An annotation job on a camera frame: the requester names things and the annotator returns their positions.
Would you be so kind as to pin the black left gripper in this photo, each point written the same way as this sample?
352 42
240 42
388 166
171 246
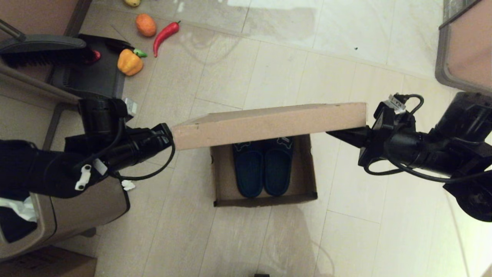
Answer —
146 144

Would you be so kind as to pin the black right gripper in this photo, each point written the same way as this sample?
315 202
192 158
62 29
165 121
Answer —
392 146

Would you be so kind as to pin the dark blue dog-print slipper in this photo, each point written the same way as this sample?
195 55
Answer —
277 169
248 169

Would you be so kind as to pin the brown cardboard shoe box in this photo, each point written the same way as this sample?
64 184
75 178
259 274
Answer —
269 123

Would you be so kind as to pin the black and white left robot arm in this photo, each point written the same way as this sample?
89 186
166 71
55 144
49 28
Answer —
38 169

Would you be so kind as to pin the crumpled white tissue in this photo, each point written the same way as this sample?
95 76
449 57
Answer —
128 186

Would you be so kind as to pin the orange toy bell pepper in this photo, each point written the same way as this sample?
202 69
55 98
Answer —
130 63

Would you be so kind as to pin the black plastic dustpan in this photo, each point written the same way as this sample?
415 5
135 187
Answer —
92 77

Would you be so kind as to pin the brown trash bin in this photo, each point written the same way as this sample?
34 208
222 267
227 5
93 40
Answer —
77 215

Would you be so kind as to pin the small red toy fruit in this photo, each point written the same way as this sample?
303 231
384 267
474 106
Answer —
95 56

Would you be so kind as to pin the dark toy eggplant green stem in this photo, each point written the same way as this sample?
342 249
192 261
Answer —
118 45

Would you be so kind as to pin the red toy chili pepper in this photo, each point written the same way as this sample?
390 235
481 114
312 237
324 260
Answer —
164 35

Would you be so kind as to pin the orange toy fruit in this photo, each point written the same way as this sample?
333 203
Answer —
146 25

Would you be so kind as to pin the white paper waste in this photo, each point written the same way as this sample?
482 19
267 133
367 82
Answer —
19 207

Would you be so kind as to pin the black broom with grey head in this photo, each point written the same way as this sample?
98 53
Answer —
46 43

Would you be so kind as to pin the yellow toy fruit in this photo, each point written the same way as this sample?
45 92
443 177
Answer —
132 2

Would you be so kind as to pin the brown table with grey rim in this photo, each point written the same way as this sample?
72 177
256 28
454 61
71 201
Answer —
469 46

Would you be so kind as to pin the black bin liner bag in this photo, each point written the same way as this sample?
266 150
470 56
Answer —
15 231

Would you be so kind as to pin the brown furniture panel dark edge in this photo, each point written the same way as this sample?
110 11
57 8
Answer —
38 15

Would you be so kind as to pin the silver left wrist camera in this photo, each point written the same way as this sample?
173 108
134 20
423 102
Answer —
130 106

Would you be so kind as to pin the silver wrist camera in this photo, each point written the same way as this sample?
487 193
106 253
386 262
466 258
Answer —
398 102
130 106

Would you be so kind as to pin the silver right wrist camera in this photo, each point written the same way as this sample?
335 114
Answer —
398 102

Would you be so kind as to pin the brown metal furniture frame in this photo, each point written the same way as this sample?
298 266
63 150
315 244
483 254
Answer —
38 86

